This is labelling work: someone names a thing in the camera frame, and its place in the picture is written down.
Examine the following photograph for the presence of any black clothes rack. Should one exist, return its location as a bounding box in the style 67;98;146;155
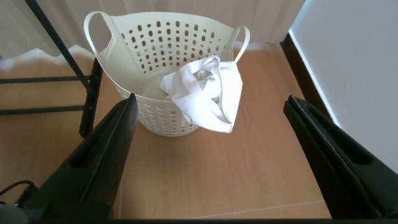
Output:
0;0;104;139

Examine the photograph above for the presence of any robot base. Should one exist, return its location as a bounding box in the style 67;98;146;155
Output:
0;203;29;222

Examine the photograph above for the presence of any black cable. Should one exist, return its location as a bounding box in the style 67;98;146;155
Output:
0;179;39;208

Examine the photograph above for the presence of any white laundry basket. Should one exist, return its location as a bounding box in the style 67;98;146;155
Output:
83;11;251;138

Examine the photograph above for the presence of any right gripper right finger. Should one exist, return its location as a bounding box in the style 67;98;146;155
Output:
282;94;398;218

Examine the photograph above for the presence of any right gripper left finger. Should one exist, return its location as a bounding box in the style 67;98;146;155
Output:
24;92;140;221

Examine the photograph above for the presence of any white garment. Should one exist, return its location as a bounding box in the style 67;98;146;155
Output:
159;55;244;134

